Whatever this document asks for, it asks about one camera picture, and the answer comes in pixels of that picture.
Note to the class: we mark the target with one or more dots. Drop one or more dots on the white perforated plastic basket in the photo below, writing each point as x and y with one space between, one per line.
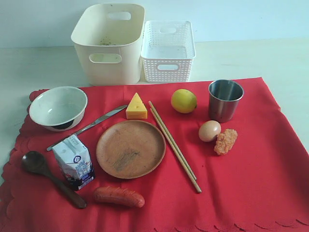
168 51

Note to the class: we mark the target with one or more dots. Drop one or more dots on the lower wooden chopstick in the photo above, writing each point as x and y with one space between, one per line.
193 181

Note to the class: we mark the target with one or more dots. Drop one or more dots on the yellow cheese wedge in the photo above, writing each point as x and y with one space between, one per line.
136 109

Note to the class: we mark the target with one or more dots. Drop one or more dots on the cream plastic bin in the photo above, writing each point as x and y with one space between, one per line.
108 40

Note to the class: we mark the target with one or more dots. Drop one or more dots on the white milk carton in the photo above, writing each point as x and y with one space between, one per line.
74 160

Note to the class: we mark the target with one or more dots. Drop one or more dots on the dark wooden spoon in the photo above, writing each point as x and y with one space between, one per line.
34 162

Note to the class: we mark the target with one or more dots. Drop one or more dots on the red tablecloth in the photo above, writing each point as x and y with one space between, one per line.
260 185

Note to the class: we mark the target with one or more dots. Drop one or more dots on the silver table knife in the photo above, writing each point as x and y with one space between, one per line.
94 123

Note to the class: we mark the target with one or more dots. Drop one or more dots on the stainless steel cup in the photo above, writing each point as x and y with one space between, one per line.
224 96

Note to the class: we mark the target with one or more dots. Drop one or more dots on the wooden chopstick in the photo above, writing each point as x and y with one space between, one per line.
193 181
172 139

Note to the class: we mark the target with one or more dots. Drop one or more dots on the upper wooden chopstick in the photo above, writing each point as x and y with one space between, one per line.
172 139

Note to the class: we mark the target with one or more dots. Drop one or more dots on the red sausage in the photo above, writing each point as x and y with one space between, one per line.
117 195

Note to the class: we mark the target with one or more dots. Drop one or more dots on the yellow lemon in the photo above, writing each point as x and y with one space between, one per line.
184 101

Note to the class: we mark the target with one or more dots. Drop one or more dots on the fried chicken nugget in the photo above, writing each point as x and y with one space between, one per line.
225 141

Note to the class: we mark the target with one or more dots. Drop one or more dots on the white ceramic bowl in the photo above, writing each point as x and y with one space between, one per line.
59 109

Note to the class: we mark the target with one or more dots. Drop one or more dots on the brown egg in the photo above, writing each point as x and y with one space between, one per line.
209 130

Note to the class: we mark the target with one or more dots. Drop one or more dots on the brown wooden plate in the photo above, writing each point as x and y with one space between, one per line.
130 149

